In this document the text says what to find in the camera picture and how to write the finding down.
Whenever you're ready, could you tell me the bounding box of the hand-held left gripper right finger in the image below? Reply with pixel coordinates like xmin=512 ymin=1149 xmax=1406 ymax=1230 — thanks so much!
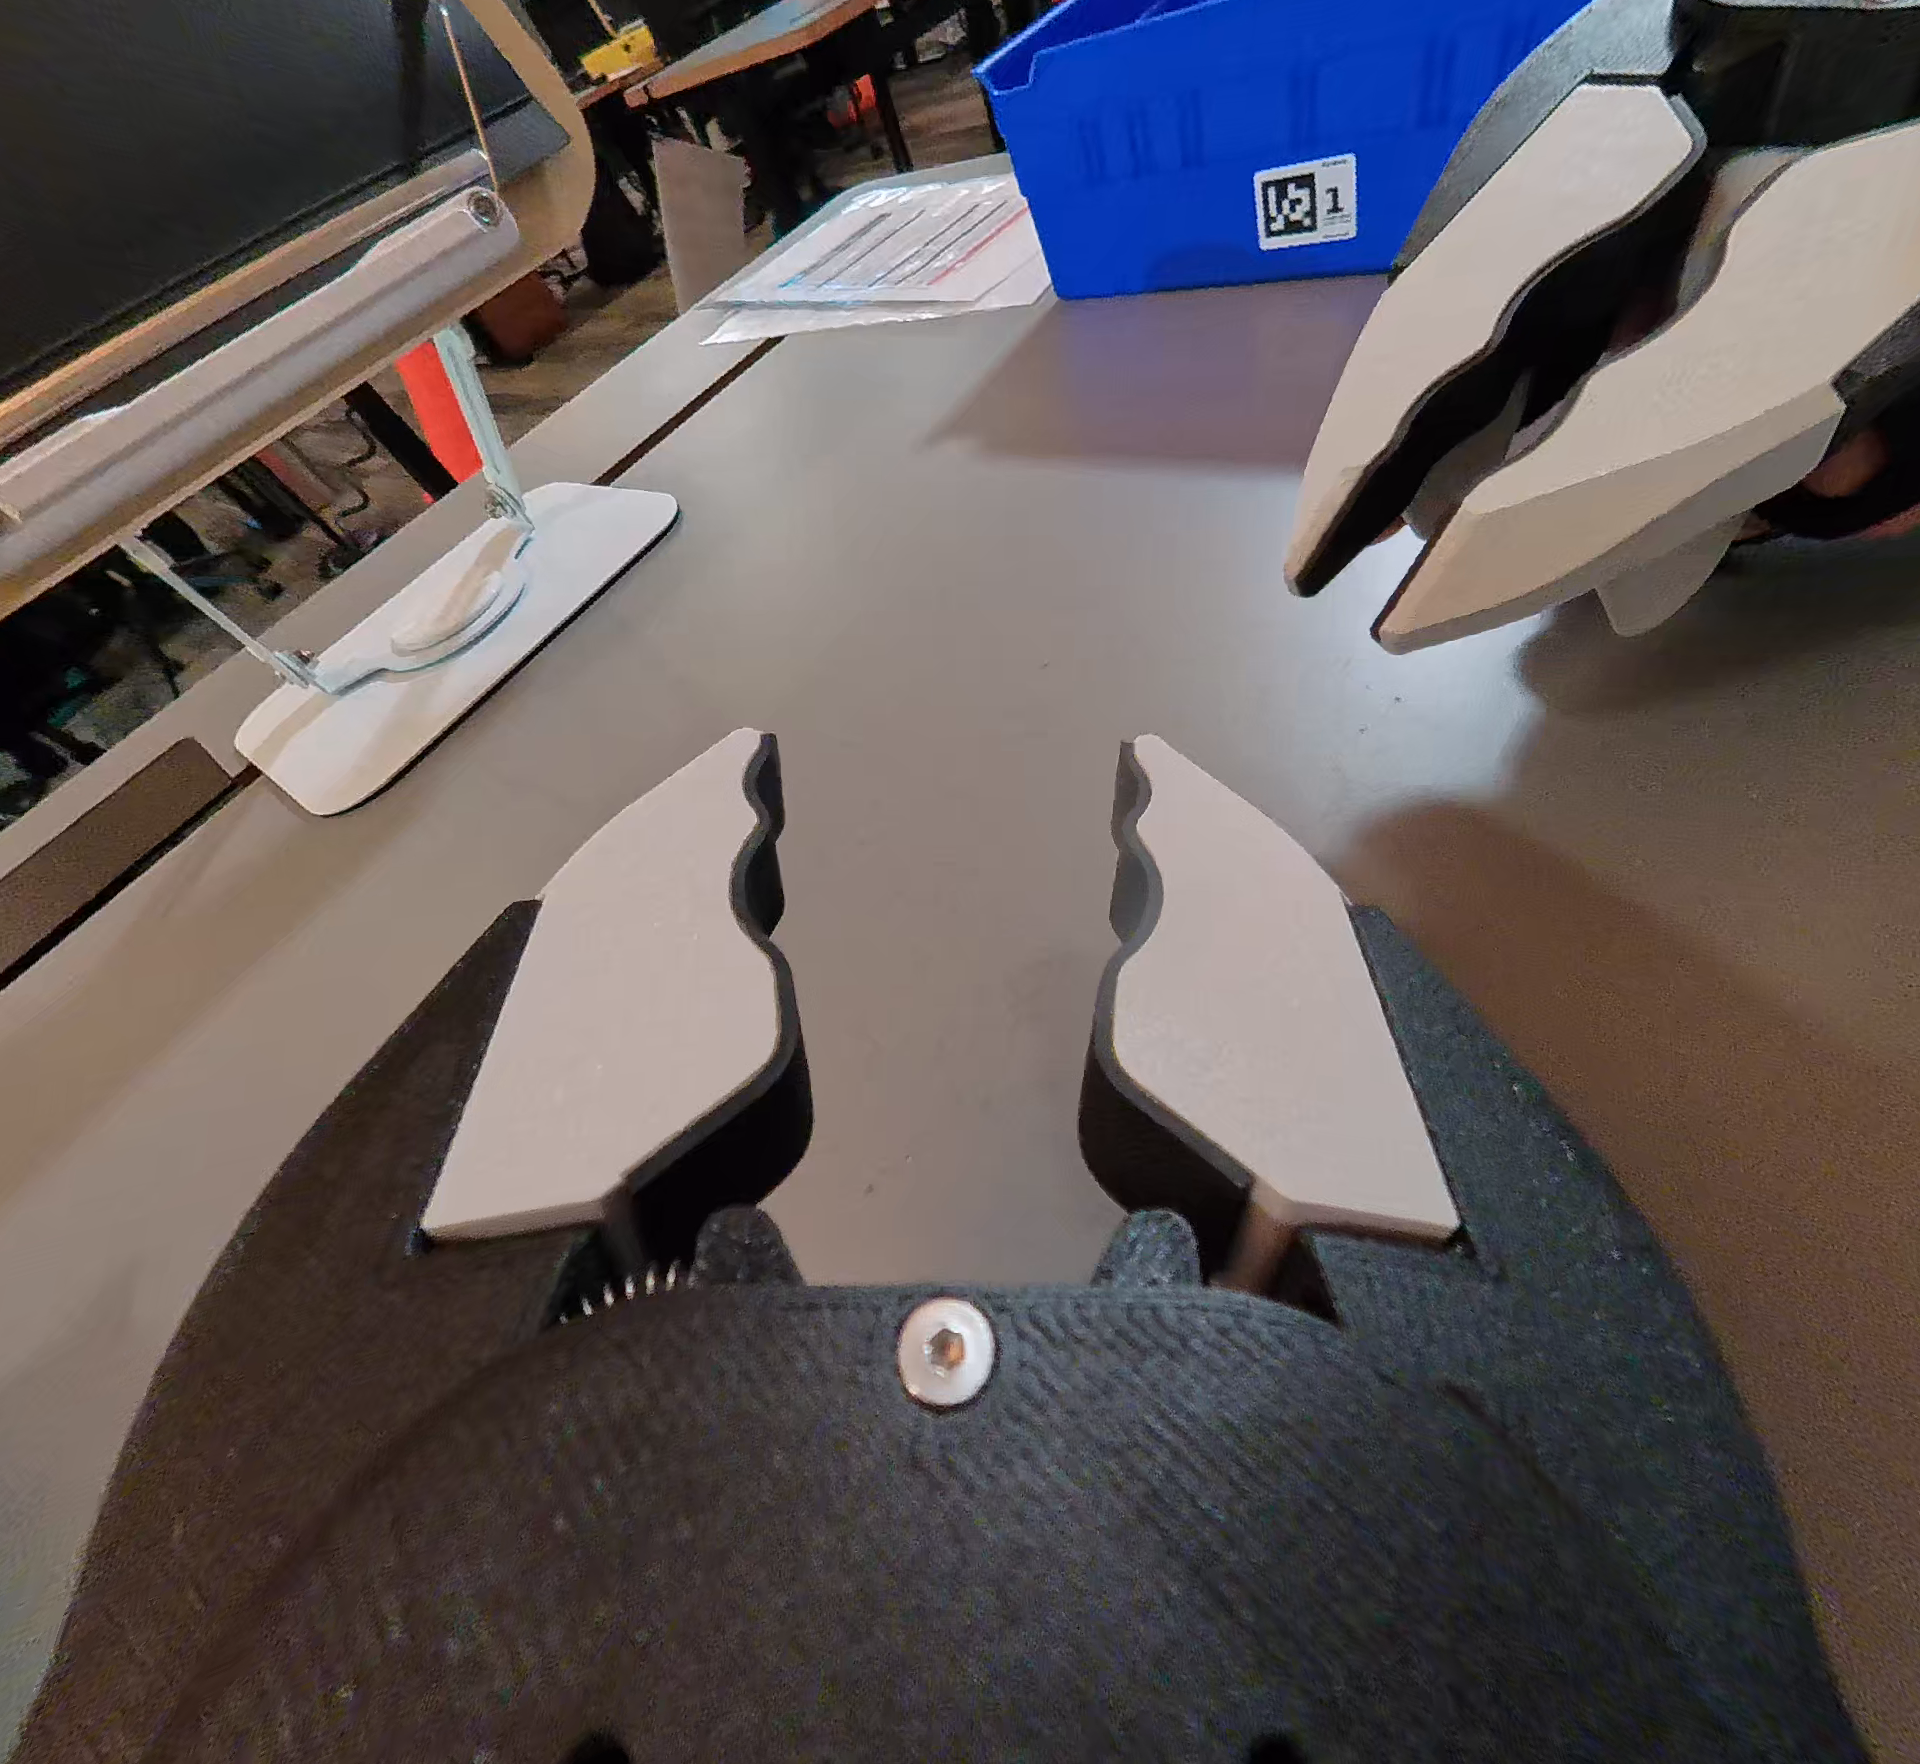
xmin=1077 ymin=732 xmax=1465 ymax=1298

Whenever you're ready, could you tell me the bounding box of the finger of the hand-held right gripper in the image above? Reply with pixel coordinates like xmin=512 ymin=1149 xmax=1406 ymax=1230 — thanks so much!
xmin=1370 ymin=120 xmax=1920 ymax=659
xmin=1285 ymin=80 xmax=1712 ymax=600

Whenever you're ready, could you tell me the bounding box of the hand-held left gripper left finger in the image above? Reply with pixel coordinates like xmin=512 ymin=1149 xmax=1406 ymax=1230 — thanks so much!
xmin=420 ymin=726 xmax=818 ymax=1289

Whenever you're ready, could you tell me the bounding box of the blue plastic storage bin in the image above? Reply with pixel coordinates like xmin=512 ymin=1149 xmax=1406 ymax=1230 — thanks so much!
xmin=972 ymin=0 xmax=1795 ymax=302

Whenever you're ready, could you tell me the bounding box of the person's right hand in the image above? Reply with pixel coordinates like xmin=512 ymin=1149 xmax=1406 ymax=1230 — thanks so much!
xmin=1800 ymin=421 xmax=1900 ymax=507

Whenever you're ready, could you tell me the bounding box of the white monitor stand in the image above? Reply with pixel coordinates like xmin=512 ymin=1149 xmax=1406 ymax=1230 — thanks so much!
xmin=0 ymin=151 xmax=681 ymax=818

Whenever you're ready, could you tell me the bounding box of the printed white paper sheet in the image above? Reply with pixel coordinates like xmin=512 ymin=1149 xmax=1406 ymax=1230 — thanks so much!
xmin=698 ymin=173 xmax=1055 ymax=349

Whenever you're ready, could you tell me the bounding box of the long wooden desk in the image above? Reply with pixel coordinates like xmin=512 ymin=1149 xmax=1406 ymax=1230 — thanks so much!
xmin=622 ymin=0 xmax=1173 ymax=236

